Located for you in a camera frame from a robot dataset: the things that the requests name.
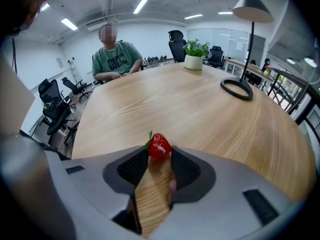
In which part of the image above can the red strawberry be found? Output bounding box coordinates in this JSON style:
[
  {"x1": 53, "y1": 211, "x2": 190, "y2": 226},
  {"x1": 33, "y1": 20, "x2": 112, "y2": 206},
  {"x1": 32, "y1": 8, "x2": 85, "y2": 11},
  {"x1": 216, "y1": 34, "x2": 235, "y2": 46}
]
[{"x1": 143, "y1": 130, "x2": 173, "y2": 159}]

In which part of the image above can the white shelf rack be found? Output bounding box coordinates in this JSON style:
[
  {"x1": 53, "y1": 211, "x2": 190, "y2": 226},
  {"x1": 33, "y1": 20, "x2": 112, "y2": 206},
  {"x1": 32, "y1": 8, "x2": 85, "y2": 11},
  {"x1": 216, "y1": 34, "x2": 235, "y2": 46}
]
[{"x1": 67, "y1": 57, "x2": 81, "y2": 84}]

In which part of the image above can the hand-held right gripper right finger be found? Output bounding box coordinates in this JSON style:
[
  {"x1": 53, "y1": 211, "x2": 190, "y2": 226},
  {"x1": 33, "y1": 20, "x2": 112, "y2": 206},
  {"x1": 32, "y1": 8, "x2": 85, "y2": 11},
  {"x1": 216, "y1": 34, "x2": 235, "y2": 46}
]
[{"x1": 149, "y1": 145, "x2": 307, "y2": 240}]

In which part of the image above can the black office chair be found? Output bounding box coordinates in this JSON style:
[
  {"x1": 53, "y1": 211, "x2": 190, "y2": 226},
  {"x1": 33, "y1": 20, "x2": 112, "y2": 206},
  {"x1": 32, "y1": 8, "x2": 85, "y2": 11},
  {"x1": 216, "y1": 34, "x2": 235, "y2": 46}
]
[
  {"x1": 167, "y1": 29, "x2": 188, "y2": 64},
  {"x1": 37, "y1": 78, "x2": 80, "y2": 145},
  {"x1": 60, "y1": 76, "x2": 93, "y2": 103},
  {"x1": 208, "y1": 45, "x2": 226, "y2": 69}
]

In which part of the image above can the pile of black headsets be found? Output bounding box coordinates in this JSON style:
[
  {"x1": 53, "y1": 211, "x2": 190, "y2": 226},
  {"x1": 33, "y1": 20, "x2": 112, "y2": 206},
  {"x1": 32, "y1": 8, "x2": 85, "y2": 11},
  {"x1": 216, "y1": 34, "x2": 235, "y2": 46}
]
[{"x1": 142, "y1": 54, "x2": 176, "y2": 65}]

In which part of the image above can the black desk lamp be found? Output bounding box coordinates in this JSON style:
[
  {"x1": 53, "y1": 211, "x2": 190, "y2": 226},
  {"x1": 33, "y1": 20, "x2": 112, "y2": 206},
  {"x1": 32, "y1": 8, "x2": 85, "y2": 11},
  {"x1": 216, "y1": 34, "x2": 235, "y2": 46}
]
[{"x1": 219, "y1": 0, "x2": 275, "y2": 102}]

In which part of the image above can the light wooden table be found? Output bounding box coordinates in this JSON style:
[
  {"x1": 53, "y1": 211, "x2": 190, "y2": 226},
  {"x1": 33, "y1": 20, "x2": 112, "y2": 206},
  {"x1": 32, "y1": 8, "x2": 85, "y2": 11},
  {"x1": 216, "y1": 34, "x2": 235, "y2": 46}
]
[{"x1": 224, "y1": 58, "x2": 275, "y2": 91}]

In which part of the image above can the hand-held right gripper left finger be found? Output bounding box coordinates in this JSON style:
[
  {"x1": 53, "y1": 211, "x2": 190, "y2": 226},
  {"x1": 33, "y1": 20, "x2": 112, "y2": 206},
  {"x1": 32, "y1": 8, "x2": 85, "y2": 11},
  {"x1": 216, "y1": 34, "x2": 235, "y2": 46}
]
[{"x1": 46, "y1": 145, "x2": 150, "y2": 240}]

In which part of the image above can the potted plant in white pot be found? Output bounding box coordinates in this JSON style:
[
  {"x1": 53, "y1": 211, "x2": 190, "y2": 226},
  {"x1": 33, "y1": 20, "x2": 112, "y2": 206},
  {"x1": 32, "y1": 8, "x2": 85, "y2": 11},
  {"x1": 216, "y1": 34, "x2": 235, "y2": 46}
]
[{"x1": 183, "y1": 38, "x2": 211, "y2": 71}]

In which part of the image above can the black metal railing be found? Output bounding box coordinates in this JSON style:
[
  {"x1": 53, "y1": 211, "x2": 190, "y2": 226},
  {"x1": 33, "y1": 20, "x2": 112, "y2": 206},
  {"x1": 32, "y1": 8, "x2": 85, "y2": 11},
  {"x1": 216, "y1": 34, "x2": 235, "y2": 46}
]
[{"x1": 266, "y1": 67, "x2": 320, "y2": 126}]

